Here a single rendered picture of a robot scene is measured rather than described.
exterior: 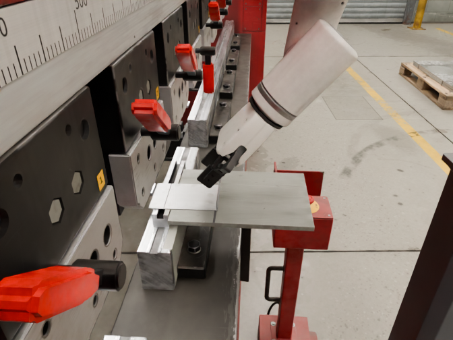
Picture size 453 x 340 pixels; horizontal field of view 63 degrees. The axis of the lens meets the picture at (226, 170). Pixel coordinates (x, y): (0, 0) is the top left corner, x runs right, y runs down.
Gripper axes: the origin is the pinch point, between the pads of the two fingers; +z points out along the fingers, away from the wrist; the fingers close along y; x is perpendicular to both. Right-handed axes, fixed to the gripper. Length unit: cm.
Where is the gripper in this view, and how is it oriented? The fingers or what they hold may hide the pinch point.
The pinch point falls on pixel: (210, 168)
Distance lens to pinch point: 70.0
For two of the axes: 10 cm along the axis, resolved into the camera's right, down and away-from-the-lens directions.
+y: -0.7, 5.2, -8.5
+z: -6.4, 6.3, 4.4
